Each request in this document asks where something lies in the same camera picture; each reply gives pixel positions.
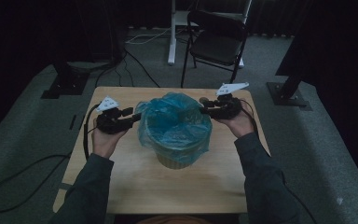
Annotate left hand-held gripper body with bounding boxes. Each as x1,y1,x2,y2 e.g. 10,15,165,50
95,95,130,135

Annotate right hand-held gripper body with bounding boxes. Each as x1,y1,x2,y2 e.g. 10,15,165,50
212,81,250,120

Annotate blue plastic trash bag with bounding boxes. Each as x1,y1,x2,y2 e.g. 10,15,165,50
134,91,214,165

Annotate green plastic bin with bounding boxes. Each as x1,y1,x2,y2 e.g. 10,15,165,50
155,148,198,171

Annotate person's right hand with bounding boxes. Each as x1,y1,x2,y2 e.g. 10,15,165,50
215,102,258,139

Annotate person's left hand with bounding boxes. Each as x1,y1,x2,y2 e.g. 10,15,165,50
90,119,129,160

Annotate black floor strips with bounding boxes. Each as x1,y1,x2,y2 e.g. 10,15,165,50
68,114,86,132

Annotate black folding chair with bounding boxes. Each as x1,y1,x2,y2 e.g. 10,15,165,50
180,9,250,91

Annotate black floor cables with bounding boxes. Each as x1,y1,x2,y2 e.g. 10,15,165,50
94,46,161,89

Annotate black stand with base plate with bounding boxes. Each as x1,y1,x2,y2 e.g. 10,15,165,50
266,73,312,109
40,59,91,100

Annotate white floor cable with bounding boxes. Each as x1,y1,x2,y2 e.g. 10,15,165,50
124,26,188,46

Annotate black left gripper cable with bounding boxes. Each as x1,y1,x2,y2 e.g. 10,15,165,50
0,103,103,215

